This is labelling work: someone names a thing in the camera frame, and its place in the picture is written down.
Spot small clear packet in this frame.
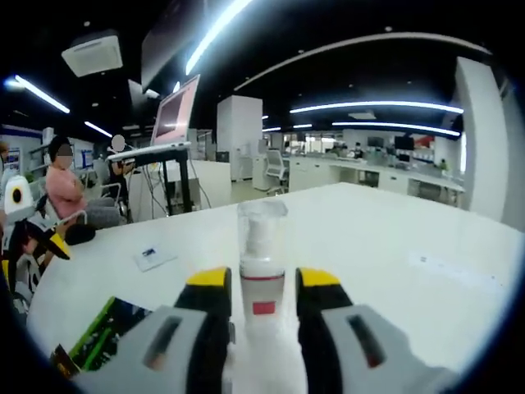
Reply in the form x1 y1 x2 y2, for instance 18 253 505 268
133 245 178 274

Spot white skincare spray bottle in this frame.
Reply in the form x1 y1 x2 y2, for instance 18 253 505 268
236 199 290 329

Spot person's patterned shorts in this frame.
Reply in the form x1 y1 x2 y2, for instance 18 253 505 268
6 219 57 313

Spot long ceiling light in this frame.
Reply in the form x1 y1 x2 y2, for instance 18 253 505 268
185 0 255 76

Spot ceiling air conditioner unit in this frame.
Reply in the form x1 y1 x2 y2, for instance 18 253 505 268
61 29 124 78

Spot white office chair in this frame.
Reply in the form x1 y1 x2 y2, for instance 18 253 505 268
262 148 288 194

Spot gold skincare sachet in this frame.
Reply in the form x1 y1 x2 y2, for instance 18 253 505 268
48 343 81 381

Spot white lab counter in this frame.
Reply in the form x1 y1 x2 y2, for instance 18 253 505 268
286 153 467 206

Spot green black skincare sachet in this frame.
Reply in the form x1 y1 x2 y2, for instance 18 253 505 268
67 295 153 373

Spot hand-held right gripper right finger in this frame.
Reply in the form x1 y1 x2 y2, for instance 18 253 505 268
294 266 459 394

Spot grey cushioned chair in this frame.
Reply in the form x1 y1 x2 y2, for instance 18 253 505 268
84 199 122 227

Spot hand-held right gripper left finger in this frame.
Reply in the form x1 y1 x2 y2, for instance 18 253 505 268
75 265 237 394

